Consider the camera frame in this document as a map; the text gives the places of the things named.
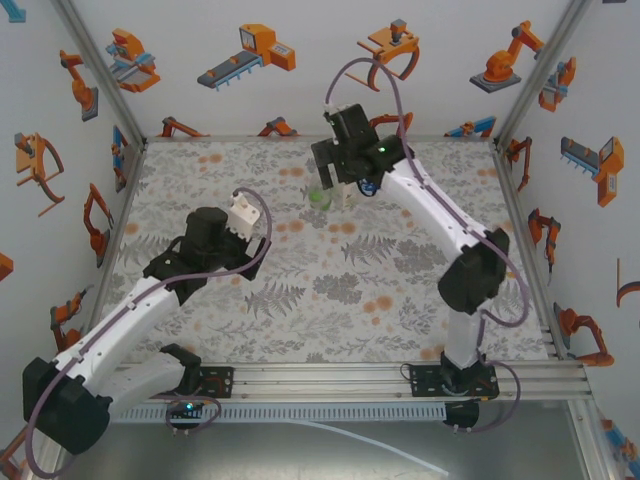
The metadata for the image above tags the small green bottle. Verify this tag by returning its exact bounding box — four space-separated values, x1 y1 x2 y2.
307 184 335 211

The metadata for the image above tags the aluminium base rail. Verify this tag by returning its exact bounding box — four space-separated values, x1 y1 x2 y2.
49 360 592 405

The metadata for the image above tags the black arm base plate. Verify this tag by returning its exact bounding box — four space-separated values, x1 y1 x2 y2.
407 363 501 402
199 366 236 401

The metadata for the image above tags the aluminium side rail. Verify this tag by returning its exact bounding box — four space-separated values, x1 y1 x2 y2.
492 138 569 361
74 142 149 364

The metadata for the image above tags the grey metal base sheet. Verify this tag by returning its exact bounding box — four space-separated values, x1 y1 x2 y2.
52 399 591 480

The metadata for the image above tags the thin white tube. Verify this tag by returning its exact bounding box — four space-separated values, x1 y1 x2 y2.
279 419 450 477

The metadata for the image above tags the black controller box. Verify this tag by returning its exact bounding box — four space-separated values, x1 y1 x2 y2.
166 398 207 422
443 401 481 427

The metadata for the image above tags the aluminium cross rail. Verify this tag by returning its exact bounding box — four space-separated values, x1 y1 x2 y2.
143 133 499 145

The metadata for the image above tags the white slotted cable duct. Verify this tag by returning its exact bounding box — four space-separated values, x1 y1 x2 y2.
107 402 447 425

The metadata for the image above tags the floral patterned table mat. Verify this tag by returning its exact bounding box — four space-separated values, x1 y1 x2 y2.
87 139 561 365

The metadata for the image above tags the aluminium frame post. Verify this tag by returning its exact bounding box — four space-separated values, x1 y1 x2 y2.
494 0 594 146
52 0 149 146

